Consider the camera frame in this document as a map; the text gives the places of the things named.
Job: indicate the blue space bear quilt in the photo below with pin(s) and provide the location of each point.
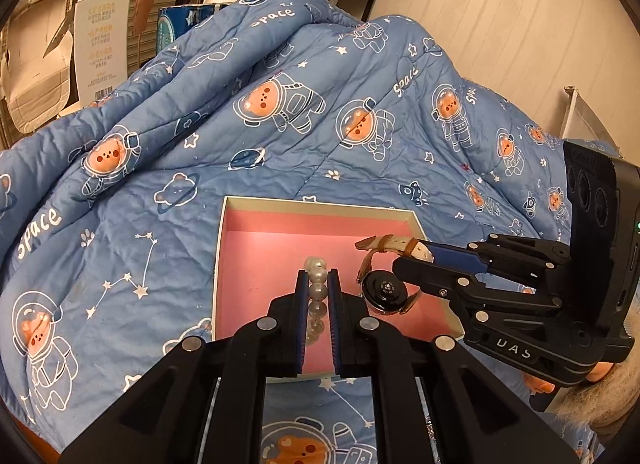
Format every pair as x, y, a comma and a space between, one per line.
110, 215

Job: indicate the beige baby high chair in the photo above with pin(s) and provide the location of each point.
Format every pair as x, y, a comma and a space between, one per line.
36, 62

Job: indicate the pink lined jewelry box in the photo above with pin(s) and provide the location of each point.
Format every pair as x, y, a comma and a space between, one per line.
266, 247

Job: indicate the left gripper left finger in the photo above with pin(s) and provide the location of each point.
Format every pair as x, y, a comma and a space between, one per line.
202, 402

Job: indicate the white bed headboard rail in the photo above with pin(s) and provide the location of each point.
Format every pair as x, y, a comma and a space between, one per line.
581, 123

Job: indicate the watch with beige strap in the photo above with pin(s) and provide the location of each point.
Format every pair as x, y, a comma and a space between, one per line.
382, 289

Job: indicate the tall white carton box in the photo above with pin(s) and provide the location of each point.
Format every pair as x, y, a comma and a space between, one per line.
100, 47

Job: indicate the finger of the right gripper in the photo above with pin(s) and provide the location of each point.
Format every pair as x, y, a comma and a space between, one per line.
450, 258
440, 283

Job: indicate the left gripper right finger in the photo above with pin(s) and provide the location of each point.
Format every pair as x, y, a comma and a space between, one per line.
432, 400

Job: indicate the blue tissue box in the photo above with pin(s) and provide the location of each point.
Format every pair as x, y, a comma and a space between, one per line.
175, 23

